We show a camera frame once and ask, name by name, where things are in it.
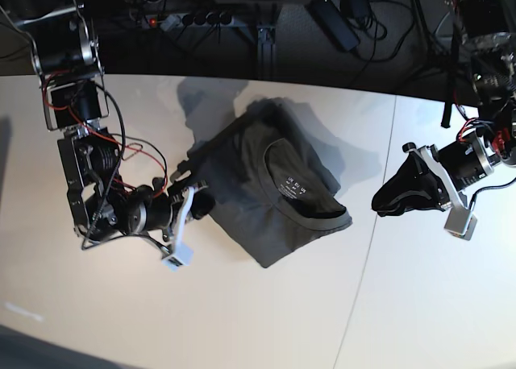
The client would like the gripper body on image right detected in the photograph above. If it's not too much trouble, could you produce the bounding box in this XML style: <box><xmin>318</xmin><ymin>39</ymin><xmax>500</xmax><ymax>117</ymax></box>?
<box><xmin>402</xmin><ymin>135</ymin><xmax>501</xmax><ymax>211</ymax></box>

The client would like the dark grey T-shirt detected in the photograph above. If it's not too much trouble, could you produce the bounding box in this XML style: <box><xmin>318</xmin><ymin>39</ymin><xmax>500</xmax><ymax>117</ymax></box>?
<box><xmin>178</xmin><ymin>99</ymin><xmax>352</xmax><ymax>268</ymax></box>

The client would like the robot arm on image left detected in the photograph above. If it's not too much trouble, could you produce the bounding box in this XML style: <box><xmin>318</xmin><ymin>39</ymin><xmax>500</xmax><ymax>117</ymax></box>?
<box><xmin>1</xmin><ymin>0</ymin><xmax>213</xmax><ymax>269</ymax></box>

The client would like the black power adapter brick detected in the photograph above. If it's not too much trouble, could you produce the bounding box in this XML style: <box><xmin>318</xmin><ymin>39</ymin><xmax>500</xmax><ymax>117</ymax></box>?
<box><xmin>306</xmin><ymin>0</ymin><xmax>360</xmax><ymax>52</ymax></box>

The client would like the black power strip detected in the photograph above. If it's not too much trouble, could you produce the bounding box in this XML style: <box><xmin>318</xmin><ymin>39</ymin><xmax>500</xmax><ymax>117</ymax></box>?
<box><xmin>139</xmin><ymin>10</ymin><xmax>239</xmax><ymax>31</ymax></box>

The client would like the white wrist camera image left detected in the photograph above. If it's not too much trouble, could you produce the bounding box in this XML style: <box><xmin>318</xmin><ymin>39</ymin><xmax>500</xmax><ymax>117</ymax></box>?
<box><xmin>161</xmin><ymin>243</ymin><xmax>194</xmax><ymax>272</ymax></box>

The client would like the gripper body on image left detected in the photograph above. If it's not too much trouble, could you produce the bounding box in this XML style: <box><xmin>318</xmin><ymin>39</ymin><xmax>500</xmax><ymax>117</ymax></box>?
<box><xmin>128</xmin><ymin>180</ymin><xmax>208</xmax><ymax>258</ymax></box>

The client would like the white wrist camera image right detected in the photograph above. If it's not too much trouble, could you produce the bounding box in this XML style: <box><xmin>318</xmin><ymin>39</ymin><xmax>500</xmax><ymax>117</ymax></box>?
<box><xmin>444</xmin><ymin>207</ymin><xmax>477</xmax><ymax>241</ymax></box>

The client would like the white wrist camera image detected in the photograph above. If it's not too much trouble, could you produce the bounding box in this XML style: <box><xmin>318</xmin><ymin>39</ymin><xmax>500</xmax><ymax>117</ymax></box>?
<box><xmin>444</xmin><ymin>207</ymin><xmax>477</xmax><ymax>241</ymax></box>
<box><xmin>161</xmin><ymin>243</ymin><xmax>194</xmax><ymax>272</ymax></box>

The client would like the aluminium frame post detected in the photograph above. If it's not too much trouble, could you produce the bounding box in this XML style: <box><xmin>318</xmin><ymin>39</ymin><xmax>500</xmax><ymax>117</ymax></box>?
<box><xmin>256</xmin><ymin>25</ymin><xmax>277</xmax><ymax>81</ymax></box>

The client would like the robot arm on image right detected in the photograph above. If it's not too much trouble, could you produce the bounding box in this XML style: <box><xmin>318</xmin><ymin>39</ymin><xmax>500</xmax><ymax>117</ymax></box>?
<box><xmin>372</xmin><ymin>0</ymin><xmax>515</xmax><ymax>217</ymax></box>

